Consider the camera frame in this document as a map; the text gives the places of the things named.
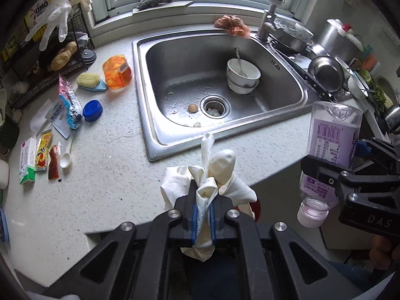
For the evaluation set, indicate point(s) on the white green medicine box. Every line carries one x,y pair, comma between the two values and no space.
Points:
27,161

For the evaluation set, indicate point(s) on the chrome kitchen faucet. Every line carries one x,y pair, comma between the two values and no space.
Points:
267,25

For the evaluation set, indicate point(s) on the dark red sauce packet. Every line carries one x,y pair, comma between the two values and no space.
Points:
53,163

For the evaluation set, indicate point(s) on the blue plastic lid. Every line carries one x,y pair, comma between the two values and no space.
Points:
92,111

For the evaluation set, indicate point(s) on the perforated steel strainer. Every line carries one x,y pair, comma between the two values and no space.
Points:
292,34

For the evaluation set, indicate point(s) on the ginger root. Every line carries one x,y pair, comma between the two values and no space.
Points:
63,56

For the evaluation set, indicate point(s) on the metal spoon in bowl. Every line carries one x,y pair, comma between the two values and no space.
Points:
237,53

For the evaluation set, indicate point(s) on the stainless steel bowl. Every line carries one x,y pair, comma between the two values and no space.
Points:
328,72

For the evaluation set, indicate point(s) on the black wire rack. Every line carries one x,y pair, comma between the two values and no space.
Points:
26,73

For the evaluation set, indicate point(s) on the brown egg in sink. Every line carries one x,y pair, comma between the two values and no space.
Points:
192,108

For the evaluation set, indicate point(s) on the white plastic spoon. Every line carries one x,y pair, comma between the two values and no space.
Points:
66,158

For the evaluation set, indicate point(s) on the pink blue snack wrapper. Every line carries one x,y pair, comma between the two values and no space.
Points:
70,102

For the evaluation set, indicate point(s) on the black round lid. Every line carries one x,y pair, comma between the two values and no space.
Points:
87,56

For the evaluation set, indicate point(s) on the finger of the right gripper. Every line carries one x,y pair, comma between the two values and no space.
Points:
329,173
378,151

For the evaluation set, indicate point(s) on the yellow bristle blue brush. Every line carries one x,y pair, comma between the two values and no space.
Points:
91,82

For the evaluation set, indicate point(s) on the stainless steel sink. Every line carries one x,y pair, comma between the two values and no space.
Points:
173,70

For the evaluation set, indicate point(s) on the yellow red sauce packet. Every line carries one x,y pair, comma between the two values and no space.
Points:
41,160

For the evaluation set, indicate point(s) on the white hanging glove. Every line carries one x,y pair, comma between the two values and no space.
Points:
55,15

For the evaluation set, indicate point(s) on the white rubber glove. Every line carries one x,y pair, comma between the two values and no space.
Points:
214,177

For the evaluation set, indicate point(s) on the steel pot with lid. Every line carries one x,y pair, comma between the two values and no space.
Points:
340,43

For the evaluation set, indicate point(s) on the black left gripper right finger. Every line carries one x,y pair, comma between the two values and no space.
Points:
220,231

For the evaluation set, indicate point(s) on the clear bottle purple label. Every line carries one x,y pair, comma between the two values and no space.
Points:
333,134

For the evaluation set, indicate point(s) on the white paper leaflet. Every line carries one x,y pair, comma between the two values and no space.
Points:
53,112

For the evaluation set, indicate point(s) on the yellow detergent bag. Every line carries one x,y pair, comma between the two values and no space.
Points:
35,13

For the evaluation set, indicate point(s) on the orange clear plastic container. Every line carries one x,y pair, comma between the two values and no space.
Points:
117,72

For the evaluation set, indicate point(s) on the orange crumpled rag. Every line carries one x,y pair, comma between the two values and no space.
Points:
234,25

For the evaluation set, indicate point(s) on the white bowl stack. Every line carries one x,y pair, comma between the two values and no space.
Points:
239,84

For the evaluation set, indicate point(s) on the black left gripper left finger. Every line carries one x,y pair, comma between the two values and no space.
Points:
184,234

